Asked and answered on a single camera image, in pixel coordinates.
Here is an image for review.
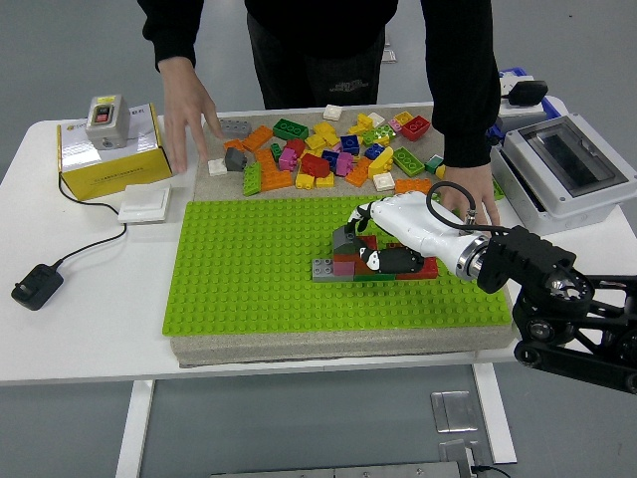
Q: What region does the person's right hand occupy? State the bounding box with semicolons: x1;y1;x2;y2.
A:
158;57;225;175

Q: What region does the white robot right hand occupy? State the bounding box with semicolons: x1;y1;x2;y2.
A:
345;192;487;275

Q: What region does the person's left hand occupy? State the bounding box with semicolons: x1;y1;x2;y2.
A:
440;163;501;226

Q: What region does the grey sloped toy brick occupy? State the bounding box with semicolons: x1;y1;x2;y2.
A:
331;226;367;255

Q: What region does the green studded baseplate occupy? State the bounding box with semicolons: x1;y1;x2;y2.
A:
161;195;514;335

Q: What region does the orange eight-stud brick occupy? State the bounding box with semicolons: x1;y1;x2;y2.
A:
394;177;432;195
242;124;275;153

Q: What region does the long red brick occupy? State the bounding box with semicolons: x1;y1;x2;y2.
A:
410;256;440;280

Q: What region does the grey eight-stud brick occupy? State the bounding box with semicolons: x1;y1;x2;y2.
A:
218;118;252;139

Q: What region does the lime green six-stud brick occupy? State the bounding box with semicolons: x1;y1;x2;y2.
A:
392;147;425;178

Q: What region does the yellow curved brick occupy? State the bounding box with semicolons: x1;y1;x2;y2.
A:
367;146;394;180

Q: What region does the dark grey sloped brick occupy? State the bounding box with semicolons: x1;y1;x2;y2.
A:
224;147;249;173

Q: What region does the red four-stud brick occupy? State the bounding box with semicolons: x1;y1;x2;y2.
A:
400;115;432;143

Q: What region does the lime green eight-stud brick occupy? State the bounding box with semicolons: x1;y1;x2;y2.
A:
361;123;398;147

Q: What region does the long lime green brick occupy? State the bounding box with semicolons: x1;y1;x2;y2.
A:
242;161;263;196

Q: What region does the light grey brick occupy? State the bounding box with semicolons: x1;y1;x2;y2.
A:
312;257;355;283

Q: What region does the dark green eight-stud brick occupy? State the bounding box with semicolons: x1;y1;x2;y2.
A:
272;118;310;140

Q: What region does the large orange plate brick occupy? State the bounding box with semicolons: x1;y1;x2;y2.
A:
254;147;294;192

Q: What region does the red six-stud brick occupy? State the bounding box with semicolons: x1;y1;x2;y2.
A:
300;153;333;179

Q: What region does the grey distribution box clear lid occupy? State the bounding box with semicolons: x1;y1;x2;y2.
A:
490;113;637;236

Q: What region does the yellow cardboard box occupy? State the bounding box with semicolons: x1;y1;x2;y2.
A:
56;103;174;201

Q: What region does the blue plastic bin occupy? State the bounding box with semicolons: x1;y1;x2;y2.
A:
487;67;564;145

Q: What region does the black rounded plug adapter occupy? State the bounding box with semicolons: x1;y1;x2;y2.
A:
510;79;548;107

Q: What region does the person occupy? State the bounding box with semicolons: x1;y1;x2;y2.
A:
198;0;429;110

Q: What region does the grey-brown foam mat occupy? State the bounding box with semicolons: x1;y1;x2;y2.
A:
168;103;515;369

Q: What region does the white table leg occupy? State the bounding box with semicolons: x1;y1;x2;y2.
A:
114;380;155;478
472;362;518;464

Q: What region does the black power adapter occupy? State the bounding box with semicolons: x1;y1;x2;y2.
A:
10;263;65;313

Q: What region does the grey metal base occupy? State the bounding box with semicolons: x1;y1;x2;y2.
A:
211;460;472;478

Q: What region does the grey switch box red button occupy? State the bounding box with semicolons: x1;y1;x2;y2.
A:
85;94;129;151

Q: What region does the white switch plate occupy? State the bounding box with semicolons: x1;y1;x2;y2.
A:
497;102;546;125

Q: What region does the white wall switch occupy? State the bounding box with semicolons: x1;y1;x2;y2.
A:
117;183;173;225

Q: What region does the white wall socket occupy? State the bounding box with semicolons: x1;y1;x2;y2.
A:
500;72;529;109

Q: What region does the black adapter cord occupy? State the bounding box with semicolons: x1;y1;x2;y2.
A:
53;171;129;270

